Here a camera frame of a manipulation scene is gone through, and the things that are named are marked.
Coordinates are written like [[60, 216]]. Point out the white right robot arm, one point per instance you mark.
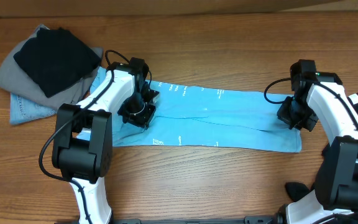
[[303, 74]]

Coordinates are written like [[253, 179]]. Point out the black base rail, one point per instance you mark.
[[264, 219]]

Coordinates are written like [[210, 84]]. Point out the light blue printed t-shirt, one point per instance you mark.
[[198, 116]]

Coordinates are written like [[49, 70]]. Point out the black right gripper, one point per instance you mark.
[[283, 115]]

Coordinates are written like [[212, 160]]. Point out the black clothes pile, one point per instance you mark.
[[335, 193]]

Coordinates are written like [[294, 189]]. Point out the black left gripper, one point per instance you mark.
[[143, 119]]

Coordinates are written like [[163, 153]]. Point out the folded black garment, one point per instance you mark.
[[56, 59]]

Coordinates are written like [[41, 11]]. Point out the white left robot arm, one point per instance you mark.
[[82, 141]]

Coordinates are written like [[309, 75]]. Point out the folded blue jeans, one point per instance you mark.
[[23, 110]]

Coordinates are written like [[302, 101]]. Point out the folded grey garment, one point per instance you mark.
[[13, 79]]

